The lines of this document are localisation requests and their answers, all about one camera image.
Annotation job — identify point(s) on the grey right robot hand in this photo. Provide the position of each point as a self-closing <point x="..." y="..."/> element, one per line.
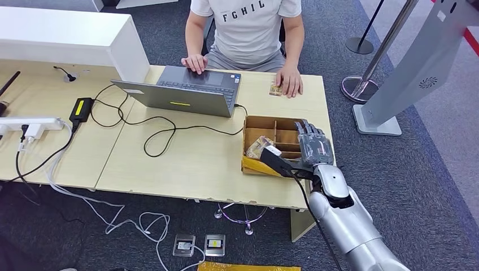
<point x="316" y="147"/>

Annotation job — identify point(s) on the person's right hand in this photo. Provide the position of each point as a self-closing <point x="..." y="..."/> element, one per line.
<point x="195" y="63"/>

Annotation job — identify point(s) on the person's left hand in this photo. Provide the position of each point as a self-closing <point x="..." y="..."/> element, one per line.
<point x="290" y="82"/>

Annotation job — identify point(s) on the autumn scene ID card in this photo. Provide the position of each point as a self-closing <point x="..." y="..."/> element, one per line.
<point x="275" y="89"/>

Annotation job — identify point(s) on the person's left forearm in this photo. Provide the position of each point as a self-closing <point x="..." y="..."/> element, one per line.
<point x="294" y="48"/>

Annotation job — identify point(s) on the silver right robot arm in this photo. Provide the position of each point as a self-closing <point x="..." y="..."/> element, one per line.
<point x="351" y="228"/>

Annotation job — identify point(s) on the person's right forearm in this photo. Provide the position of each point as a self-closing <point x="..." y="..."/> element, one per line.
<point x="195" y="41"/>

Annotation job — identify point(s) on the person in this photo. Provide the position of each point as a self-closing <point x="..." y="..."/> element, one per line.
<point x="247" y="33"/>

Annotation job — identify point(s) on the grey laptop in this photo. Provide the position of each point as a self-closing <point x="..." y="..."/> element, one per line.
<point x="179" y="99"/>

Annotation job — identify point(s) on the wooden compartment box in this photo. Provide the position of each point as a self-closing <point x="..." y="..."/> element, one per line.
<point x="262" y="125"/>

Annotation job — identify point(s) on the yellow plastic sheet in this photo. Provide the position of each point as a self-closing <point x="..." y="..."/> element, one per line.
<point x="250" y="164"/>

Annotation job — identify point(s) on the wooden desk leg panel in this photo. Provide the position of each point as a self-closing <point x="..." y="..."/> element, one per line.
<point x="299" y="224"/>

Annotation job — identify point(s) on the chrome stool base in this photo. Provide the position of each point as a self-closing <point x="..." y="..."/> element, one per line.
<point x="243" y="221"/>

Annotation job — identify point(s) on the grey kiosk stand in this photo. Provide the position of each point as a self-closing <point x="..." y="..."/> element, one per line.
<point x="411" y="74"/>

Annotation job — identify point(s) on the black power adapter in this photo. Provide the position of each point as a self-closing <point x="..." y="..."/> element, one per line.
<point x="81" y="110"/>

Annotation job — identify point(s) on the grey desk grommet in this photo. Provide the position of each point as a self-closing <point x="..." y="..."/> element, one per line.
<point x="71" y="77"/>

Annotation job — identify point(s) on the yellow floor tape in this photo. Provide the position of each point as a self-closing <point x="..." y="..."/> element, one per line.
<point x="247" y="267"/>

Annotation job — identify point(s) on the silver floor socket yellow label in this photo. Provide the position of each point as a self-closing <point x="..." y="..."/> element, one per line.
<point x="215" y="245"/>

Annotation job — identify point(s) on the white counter partition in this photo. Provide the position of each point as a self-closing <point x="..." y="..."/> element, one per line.
<point x="56" y="37"/>

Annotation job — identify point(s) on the silver floor socket white plug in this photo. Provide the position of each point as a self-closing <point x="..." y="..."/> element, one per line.
<point x="184" y="245"/>

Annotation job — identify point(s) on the white charger plug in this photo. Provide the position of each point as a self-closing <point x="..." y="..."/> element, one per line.
<point x="34" y="131"/>

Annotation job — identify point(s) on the white power strip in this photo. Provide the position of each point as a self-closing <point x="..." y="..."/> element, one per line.
<point x="30" y="123"/>

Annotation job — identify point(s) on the black stick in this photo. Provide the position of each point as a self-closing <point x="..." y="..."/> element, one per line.
<point x="10" y="84"/>

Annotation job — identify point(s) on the red barrier belt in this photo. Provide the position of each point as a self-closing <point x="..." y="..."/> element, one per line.
<point x="472" y="42"/>

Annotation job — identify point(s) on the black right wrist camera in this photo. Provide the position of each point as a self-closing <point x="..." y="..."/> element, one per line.
<point x="278" y="164"/>

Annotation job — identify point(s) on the black stanchion post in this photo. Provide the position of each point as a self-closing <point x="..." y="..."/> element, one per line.
<point x="360" y="45"/>

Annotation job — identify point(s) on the chrome stanchion post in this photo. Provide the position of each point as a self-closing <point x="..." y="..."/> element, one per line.
<point x="381" y="45"/>

